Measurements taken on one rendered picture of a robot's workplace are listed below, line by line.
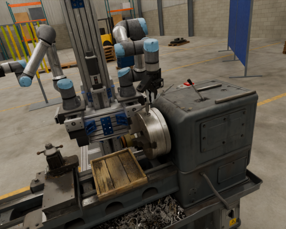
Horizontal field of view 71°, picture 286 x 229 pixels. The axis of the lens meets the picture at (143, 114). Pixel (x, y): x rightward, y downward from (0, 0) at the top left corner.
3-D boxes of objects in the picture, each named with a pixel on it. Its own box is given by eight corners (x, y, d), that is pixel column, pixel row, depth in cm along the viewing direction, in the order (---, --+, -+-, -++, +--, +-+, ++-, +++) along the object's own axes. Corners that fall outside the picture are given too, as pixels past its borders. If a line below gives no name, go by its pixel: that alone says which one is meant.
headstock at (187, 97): (212, 118, 180) (213, 76, 163) (256, 144, 139) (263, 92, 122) (152, 138, 164) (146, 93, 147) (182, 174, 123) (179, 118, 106)
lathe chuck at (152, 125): (146, 135, 152) (144, 100, 134) (166, 165, 128) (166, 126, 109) (135, 139, 149) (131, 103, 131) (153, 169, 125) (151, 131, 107)
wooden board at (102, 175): (130, 151, 151) (129, 147, 150) (148, 182, 120) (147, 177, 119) (91, 165, 143) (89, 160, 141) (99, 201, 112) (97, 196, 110)
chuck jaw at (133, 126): (144, 130, 132) (138, 113, 134) (145, 129, 127) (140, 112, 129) (128, 135, 129) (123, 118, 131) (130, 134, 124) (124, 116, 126)
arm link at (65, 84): (63, 99, 159) (58, 83, 153) (59, 96, 169) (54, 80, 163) (78, 95, 165) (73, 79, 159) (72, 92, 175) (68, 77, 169)
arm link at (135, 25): (131, 76, 182) (124, 16, 139) (147, 73, 183) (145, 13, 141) (133, 85, 175) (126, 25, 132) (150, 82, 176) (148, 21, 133)
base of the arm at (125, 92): (118, 93, 185) (116, 83, 181) (134, 90, 188) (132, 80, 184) (121, 98, 172) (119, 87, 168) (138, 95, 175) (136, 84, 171)
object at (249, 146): (210, 188, 217) (212, 118, 180) (245, 225, 176) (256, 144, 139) (161, 210, 201) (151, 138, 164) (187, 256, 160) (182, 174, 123)
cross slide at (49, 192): (72, 159, 142) (71, 154, 140) (76, 204, 105) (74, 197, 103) (47, 167, 137) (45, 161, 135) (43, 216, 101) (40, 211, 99)
